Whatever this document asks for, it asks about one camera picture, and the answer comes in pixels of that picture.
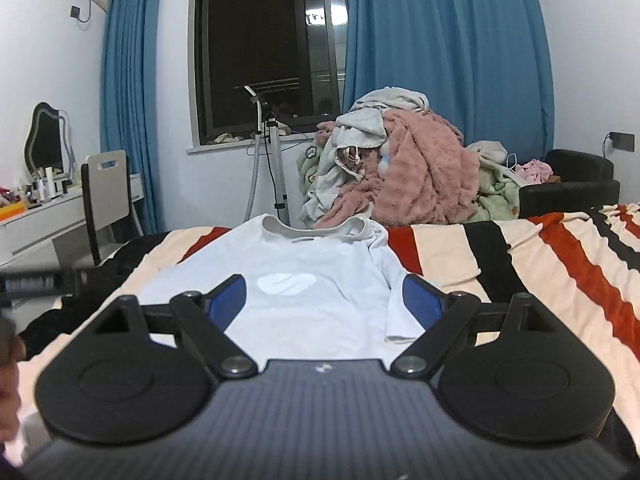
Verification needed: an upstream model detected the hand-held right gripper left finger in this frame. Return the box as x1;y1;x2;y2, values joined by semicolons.
85;274;259;380

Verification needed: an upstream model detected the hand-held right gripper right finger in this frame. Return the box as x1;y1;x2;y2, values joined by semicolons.
389;274;566;379

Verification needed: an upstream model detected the white t-shirt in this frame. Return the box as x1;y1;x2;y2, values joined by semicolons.
137;213;432;361

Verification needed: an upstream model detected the person's left hand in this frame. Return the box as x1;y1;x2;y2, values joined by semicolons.
0;332;23;443

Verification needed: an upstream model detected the white dressing table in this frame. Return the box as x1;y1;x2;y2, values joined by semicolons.
0;172;144;272

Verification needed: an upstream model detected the dark cloth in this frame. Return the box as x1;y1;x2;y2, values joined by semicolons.
17;240;152;361

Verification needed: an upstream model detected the group of cosmetic bottles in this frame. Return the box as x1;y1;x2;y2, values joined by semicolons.
19;164;77;207

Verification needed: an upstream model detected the grey chair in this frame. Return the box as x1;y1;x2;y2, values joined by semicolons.
80;148;137;267

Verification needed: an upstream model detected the pink fuzzy blanket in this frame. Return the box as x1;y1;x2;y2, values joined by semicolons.
315;108;482;229

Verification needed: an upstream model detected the light green blanket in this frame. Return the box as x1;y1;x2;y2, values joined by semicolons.
470;157;522;222

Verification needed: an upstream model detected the striped blanket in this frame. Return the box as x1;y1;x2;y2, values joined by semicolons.
20;203;640;436

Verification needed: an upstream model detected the wavy framed mirror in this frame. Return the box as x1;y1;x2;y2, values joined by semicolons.
23;102;77;182

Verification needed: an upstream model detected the garment steamer stand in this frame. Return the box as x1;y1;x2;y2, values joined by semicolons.
243;85;292;227

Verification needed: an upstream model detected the green flower fleece blanket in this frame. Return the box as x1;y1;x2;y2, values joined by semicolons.
296;141;327;207

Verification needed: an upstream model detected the plaid cloth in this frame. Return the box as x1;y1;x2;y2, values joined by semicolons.
335;145;367;179

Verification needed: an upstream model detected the beige cloth on windowsill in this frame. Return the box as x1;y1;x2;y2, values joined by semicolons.
208;132;252;146

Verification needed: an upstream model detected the cream cloth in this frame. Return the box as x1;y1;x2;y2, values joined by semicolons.
466;140;509;164

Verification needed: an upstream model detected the pink cloth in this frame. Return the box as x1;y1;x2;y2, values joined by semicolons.
515;158;554;185

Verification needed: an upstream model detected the grey white garment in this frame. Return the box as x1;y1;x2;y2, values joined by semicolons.
299;109;392;224

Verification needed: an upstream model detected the black armchair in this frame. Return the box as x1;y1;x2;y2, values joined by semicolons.
516;148;622;219

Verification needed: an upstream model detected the blue curtain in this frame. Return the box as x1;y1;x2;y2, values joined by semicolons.
99;0;202;237
341;0;557;162

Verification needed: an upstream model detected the beige garment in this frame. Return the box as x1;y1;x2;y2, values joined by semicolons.
349;87;432;115

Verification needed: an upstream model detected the dark window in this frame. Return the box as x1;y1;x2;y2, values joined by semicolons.
191;0;349;149

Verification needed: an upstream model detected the black wall socket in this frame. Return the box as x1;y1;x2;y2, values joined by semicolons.
606;131;638;153

